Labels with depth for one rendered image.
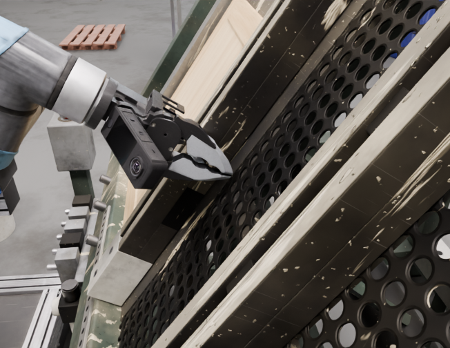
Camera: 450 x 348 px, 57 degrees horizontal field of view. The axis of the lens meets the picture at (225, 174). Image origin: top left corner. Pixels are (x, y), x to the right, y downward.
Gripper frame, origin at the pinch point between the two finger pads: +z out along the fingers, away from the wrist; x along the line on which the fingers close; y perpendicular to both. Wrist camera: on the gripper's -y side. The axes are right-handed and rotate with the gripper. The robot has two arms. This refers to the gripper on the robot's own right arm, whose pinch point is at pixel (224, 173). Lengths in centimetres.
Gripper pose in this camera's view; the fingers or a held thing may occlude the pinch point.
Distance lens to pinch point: 60.2
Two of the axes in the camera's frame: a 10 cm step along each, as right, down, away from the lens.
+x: -5.6, 7.4, 3.8
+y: -1.3, -5.3, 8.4
